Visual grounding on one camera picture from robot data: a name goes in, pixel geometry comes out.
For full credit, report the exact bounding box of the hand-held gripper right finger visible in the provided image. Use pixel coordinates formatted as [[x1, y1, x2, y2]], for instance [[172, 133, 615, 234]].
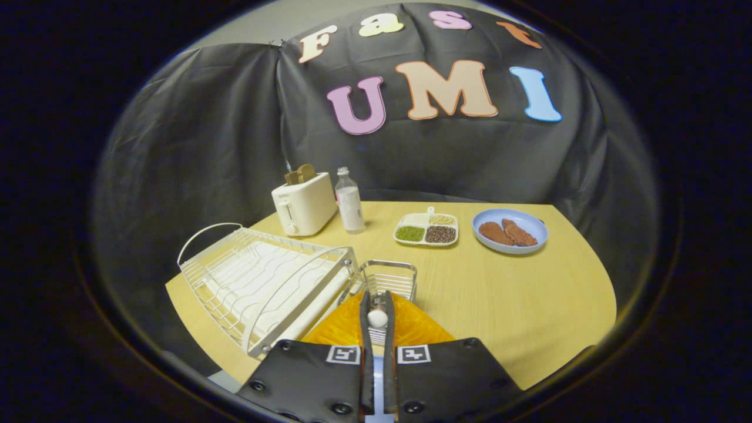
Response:
[[383, 290, 523, 423]]

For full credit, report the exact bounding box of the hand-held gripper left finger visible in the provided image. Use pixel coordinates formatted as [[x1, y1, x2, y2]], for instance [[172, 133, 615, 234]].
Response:
[[237, 291, 375, 423]]

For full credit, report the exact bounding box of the silver wire basket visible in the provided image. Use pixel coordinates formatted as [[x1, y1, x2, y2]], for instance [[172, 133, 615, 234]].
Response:
[[350, 259, 418, 347]]

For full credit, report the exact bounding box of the white wire dish rack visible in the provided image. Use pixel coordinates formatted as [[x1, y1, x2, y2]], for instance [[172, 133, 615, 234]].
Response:
[[177, 222, 360, 360]]

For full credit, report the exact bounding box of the blue plate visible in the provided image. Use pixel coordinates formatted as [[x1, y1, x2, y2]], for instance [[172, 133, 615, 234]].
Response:
[[472, 209, 549, 255]]

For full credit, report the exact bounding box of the white divided tray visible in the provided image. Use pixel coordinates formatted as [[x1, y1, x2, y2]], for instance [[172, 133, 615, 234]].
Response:
[[392, 206, 459, 247]]

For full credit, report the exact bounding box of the clear bottle with white liquid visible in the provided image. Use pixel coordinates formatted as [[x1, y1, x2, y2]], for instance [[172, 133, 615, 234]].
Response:
[[334, 166, 365, 234]]

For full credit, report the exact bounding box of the brown meat piece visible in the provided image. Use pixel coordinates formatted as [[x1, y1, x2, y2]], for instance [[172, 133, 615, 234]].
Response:
[[478, 221, 515, 246], [502, 219, 538, 247]]

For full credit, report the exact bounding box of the white toaster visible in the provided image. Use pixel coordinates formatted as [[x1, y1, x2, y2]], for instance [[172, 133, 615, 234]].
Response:
[[271, 172, 338, 237]]

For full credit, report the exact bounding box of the black backdrop cloth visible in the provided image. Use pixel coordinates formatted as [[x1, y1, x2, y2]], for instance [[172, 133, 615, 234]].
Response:
[[91, 3, 662, 377]]

